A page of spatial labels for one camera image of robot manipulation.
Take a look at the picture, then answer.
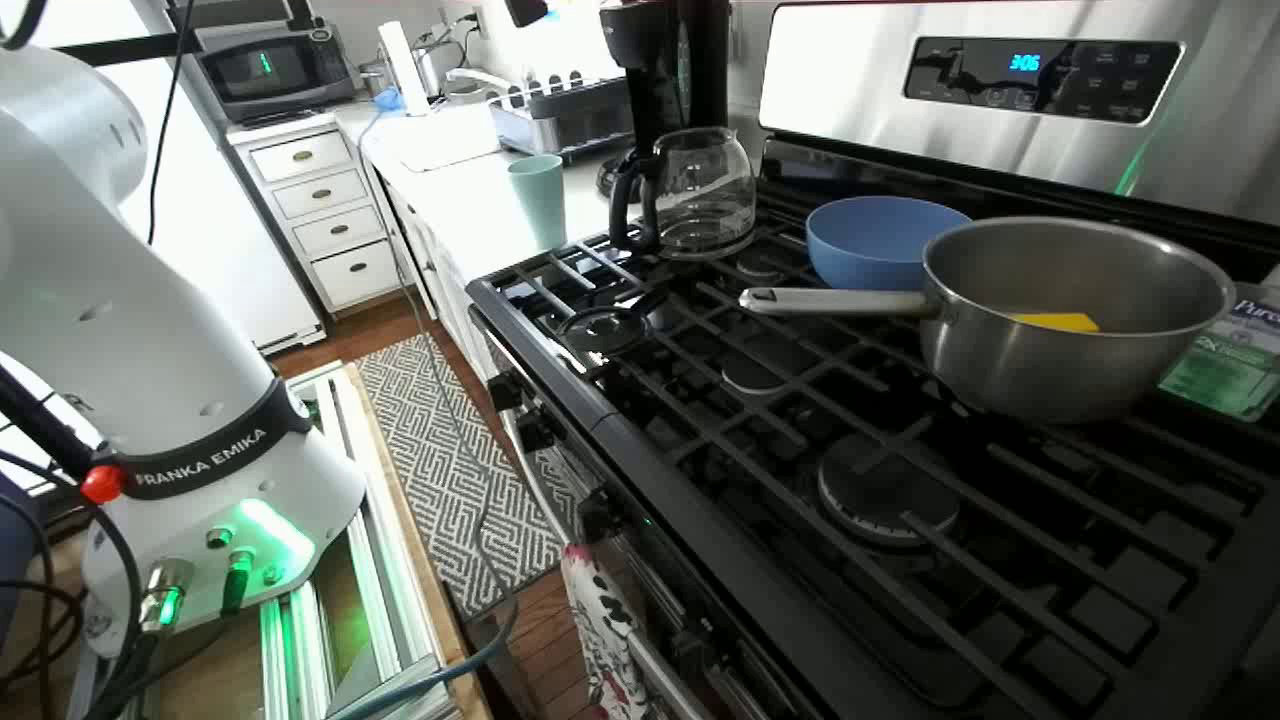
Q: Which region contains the oval black burner cap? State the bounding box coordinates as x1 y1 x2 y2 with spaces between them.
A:
717 352 793 400

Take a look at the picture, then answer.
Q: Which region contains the teal floor cable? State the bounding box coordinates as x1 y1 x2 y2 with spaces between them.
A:
326 595 529 720

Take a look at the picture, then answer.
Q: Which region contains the white kitchen counter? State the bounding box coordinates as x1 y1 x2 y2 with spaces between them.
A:
357 98 615 392

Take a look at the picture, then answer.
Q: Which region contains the silver pot with handle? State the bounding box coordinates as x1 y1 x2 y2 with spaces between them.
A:
738 213 1241 427

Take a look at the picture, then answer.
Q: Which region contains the black microwave oven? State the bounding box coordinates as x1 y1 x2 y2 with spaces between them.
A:
195 26 361 130

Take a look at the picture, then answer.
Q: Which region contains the white drawer cabinet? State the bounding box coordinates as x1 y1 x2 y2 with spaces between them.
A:
223 112 407 319

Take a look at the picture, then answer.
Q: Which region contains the black gas stove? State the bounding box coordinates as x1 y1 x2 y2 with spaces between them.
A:
460 0 1280 720

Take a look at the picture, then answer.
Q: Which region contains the small black burner cap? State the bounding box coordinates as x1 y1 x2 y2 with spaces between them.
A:
563 302 651 357

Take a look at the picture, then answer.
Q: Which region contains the printed dish towel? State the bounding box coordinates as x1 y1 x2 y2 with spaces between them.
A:
556 534 698 720

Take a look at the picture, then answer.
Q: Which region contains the black coffee maker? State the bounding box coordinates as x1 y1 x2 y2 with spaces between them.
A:
597 0 738 157

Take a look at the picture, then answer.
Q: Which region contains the teal cup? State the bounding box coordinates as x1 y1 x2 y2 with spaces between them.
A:
504 146 574 255

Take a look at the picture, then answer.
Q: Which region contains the white bottle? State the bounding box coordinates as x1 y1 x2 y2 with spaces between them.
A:
376 16 432 119

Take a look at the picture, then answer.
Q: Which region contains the glass coffee carafe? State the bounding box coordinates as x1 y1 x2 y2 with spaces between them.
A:
610 122 759 264

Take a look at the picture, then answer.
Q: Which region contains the yellow rectangular block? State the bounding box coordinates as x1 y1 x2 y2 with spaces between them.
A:
1012 308 1106 339

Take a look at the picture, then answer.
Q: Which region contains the grey patterned rug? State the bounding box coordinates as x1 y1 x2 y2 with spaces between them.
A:
353 333 574 621

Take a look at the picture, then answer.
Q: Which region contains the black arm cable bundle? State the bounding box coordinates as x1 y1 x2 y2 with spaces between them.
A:
0 357 145 720

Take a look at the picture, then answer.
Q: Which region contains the large black burner cap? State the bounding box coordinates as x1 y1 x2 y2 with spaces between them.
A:
812 432 966 553

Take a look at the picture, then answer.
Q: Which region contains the blue bowl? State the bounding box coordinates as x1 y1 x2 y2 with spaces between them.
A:
799 190 975 297

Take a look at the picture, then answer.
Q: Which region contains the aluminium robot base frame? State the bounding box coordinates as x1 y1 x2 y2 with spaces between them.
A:
251 361 466 720

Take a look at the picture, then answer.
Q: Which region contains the black toaster with knobs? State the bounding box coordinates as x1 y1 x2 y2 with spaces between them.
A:
514 70 635 169

